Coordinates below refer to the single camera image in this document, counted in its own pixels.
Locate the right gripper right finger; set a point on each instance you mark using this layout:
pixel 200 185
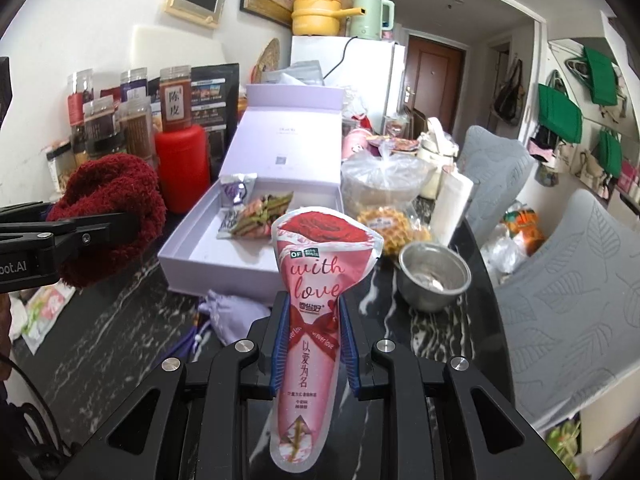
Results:
pixel 358 336

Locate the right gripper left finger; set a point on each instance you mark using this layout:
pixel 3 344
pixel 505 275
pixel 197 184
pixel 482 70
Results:
pixel 271 337

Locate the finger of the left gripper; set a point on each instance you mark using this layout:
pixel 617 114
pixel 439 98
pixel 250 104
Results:
pixel 95 232

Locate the dark red fuzzy sock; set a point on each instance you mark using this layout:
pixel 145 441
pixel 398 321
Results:
pixel 122 192

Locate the pink rose with-love pouch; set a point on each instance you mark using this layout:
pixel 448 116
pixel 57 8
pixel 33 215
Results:
pixel 320 253

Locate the pastel sachet packet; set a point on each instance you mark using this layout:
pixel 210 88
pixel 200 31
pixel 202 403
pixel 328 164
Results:
pixel 42 312

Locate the purple tassel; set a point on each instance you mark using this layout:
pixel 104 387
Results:
pixel 189 347

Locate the steel bowl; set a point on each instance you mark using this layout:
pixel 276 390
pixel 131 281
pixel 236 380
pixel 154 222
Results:
pixel 431 276

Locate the green pink striped snack packet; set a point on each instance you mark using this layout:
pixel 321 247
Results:
pixel 256 218

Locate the packaged waffle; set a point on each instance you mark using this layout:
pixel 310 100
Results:
pixel 398 227

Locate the red cylindrical canister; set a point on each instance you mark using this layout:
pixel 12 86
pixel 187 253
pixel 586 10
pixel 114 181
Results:
pixel 182 167

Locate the dark label spice jar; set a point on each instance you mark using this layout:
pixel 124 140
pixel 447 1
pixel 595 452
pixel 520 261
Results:
pixel 135 120

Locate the purple white snack packet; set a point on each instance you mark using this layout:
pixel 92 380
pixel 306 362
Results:
pixel 235 190

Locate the clear bag with bowl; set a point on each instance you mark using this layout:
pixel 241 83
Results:
pixel 389 179

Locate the lavender gift box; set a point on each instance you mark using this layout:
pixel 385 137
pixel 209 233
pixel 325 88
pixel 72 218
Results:
pixel 291 138

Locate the brown jar chinese label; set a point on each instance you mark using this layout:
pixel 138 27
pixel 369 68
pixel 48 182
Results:
pixel 175 97

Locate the black stand-up pouch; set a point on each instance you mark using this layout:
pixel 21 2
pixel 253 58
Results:
pixel 214 106

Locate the cream water bottle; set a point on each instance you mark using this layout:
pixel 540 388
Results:
pixel 438 149

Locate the grey leaf cushion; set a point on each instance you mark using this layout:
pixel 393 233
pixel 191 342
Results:
pixel 499 168
pixel 571 314

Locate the woven straw fan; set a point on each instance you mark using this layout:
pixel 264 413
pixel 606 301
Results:
pixel 268 61

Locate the white refrigerator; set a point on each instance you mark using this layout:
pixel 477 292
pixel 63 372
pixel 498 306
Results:
pixel 370 71

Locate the brown entrance door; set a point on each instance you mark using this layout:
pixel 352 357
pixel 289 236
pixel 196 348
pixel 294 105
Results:
pixel 433 80

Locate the dark hanging handbag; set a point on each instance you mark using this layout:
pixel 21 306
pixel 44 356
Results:
pixel 509 102

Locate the green tote bag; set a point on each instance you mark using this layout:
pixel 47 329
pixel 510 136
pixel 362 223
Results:
pixel 559 118
pixel 595 71
pixel 610 155

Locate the mint green kettle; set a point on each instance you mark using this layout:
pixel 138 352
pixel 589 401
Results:
pixel 378 17

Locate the yellow pot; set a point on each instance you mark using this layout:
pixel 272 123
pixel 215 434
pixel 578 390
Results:
pixel 320 17

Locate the lavender drawstring pouch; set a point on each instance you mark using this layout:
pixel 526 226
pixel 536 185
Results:
pixel 231 316

